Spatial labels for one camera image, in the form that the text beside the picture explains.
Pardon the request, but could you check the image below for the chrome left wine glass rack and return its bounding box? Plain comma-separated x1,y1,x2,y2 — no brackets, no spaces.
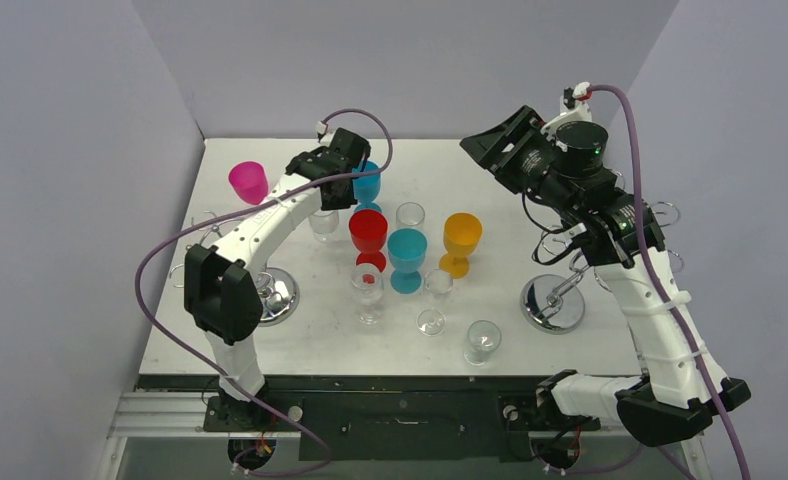
184,215,300,327

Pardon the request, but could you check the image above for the clear glass tumbler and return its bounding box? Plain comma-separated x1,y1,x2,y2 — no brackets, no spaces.
395,202,425,231

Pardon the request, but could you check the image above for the blue plastic wine glass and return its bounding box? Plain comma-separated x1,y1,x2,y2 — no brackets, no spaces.
352,174,382,213

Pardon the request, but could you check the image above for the clear patterned wine glass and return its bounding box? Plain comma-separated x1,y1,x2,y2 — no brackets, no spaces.
350,263,384,325

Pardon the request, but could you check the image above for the pink plastic wine glass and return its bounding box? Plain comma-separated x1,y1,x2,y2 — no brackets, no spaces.
228,161,270,205

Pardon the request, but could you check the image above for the orange plastic wine glass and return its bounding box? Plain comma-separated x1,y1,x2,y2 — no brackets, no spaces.
439,212,483,279

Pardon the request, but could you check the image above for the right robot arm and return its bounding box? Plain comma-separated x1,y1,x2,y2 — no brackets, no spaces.
460,106,751,447

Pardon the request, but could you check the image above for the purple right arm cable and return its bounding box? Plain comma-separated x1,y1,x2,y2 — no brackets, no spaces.
589,83,753,480

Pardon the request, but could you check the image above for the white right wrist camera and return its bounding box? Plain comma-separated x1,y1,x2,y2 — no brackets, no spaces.
540,82,592,140

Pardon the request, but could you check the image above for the chrome wine glass rack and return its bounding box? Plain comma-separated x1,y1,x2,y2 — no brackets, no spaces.
184,215,300,327
519,169,684,333

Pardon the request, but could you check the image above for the red plastic wine glass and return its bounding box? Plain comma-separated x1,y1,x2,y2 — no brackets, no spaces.
348,209,388,272

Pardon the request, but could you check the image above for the chrome right wine glass rack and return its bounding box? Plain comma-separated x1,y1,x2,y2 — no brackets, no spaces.
519,169,684,333

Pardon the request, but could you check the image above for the teal wine glass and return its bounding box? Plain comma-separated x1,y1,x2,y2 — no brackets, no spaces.
387,228,428,294

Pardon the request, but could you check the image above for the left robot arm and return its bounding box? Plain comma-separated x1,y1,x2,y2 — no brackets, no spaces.
183,128,371,430

